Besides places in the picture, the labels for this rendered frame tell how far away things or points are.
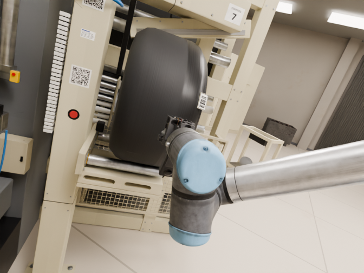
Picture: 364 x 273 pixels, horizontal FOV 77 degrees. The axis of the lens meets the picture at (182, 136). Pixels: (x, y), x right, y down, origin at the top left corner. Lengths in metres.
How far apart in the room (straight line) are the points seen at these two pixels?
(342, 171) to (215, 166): 0.26
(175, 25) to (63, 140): 0.84
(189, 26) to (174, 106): 0.70
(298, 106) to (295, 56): 1.69
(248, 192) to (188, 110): 0.39
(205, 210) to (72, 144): 0.77
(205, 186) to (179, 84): 0.48
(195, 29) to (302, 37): 7.81
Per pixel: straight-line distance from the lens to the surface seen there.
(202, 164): 0.41
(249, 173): 0.56
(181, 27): 1.41
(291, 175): 0.54
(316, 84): 8.93
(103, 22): 1.00
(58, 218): 1.32
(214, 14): 1.32
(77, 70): 1.02
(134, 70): 0.83
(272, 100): 8.89
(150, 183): 1.05
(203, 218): 0.47
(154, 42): 0.89
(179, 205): 0.46
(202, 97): 0.85
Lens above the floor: 1.39
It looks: 17 degrees down
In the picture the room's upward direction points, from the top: 18 degrees clockwise
